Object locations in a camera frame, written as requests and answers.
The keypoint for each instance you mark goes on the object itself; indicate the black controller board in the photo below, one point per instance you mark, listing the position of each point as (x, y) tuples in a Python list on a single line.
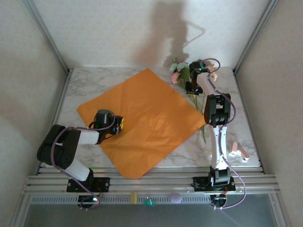
[(219, 201), (87, 201)]

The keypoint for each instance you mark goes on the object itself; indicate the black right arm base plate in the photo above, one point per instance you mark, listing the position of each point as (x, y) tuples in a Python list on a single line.
[(201, 184)]

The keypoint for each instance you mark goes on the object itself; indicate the aluminium frame post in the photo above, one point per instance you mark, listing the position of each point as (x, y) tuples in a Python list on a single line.
[(256, 35), (47, 35)]

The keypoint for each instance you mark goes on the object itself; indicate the beige block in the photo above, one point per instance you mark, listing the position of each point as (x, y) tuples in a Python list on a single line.
[(133, 198)]

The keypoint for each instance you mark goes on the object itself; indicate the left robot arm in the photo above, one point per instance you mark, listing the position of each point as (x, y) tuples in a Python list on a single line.
[(68, 146)]

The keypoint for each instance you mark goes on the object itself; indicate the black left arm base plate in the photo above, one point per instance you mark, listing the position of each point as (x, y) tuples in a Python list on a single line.
[(101, 184)]

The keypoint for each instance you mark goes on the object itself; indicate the aluminium rail base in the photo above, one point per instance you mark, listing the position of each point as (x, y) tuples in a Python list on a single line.
[(154, 183)]

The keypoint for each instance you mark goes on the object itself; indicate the green binder clip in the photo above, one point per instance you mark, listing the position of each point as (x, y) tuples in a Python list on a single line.
[(149, 202)]

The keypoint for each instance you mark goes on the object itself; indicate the artificial flower bouquet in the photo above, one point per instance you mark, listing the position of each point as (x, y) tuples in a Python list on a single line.
[(182, 71)]

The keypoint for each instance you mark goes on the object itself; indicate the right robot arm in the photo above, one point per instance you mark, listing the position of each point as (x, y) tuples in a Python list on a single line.
[(217, 111)]

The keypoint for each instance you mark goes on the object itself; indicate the lavender oval pebble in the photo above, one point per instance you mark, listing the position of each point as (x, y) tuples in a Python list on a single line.
[(175, 198)]

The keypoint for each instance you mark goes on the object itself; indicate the orange wrapping paper sheet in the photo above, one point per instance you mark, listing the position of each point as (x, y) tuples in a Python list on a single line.
[(146, 118)]

